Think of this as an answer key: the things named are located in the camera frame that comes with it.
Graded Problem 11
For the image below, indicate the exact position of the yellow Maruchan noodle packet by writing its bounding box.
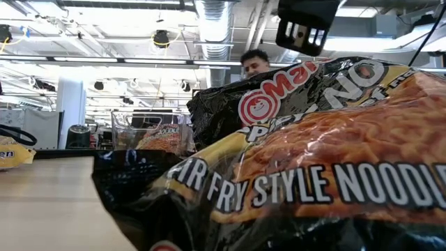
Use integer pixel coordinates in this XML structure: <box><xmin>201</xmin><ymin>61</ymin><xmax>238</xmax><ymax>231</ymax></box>
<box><xmin>0</xmin><ymin>135</ymin><xmax>37</xmax><ymax>171</ymax></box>

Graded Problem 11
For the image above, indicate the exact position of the person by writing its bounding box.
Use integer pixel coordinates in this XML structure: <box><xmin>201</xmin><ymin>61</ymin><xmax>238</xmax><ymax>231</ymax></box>
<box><xmin>240</xmin><ymin>48</ymin><xmax>272</xmax><ymax>80</ymax></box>

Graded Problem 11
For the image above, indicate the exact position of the clear plastic bin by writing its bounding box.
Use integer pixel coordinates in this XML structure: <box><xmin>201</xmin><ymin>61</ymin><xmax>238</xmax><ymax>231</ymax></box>
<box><xmin>110</xmin><ymin>110</ymin><xmax>196</xmax><ymax>156</ymax></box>

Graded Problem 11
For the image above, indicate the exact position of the black cylindrical appliance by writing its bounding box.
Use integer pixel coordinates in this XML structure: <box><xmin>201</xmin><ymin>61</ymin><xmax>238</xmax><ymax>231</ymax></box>
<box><xmin>65</xmin><ymin>124</ymin><xmax>92</xmax><ymax>150</ymax></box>

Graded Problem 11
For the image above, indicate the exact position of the white partition panel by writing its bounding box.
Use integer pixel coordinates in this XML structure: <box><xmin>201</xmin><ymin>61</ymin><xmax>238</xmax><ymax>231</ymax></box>
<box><xmin>0</xmin><ymin>108</ymin><xmax>64</xmax><ymax>150</ymax></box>

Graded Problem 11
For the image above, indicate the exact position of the silver ventilation duct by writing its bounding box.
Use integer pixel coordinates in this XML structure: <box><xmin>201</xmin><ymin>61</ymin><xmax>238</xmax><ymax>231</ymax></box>
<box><xmin>194</xmin><ymin>0</ymin><xmax>233</xmax><ymax>88</ymax></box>

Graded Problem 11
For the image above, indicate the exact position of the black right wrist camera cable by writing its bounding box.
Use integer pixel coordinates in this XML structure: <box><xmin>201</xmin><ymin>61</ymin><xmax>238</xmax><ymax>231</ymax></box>
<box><xmin>406</xmin><ymin>2</ymin><xmax>446</xmax><ymax>68</ymax></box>

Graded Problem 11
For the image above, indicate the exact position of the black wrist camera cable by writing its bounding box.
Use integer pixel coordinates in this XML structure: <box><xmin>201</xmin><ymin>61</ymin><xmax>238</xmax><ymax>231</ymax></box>
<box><xmin>0</xmin><ymin>124</ymin><xmax>38</xmax><ymax>146</ymax></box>
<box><xmin>406</xmin><ymin>2</ymin><xmax>446</xmax><ymax>68</ymax></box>

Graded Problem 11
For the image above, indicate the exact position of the black ceiling camera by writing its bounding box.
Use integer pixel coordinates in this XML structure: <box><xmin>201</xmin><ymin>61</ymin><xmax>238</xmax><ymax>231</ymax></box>
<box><xmin>152</xmin><ymin>29</ymin><xmax>171</xmax><ymax>49</ymax></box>

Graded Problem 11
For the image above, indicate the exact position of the black aluminium table frame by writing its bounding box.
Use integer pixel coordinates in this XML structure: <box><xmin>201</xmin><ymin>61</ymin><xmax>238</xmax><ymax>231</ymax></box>
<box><xmin>34</xmin><ymin>149</ymin><xmax>116</xmax><ymax>160</ymax></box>

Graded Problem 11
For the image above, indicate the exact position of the black left wrist camera cable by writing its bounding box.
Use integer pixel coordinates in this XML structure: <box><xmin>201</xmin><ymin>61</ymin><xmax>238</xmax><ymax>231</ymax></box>
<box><xmin>0</xmin><ymin>124</ymin><xmax>38</xmax><ymax>146</ymax></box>

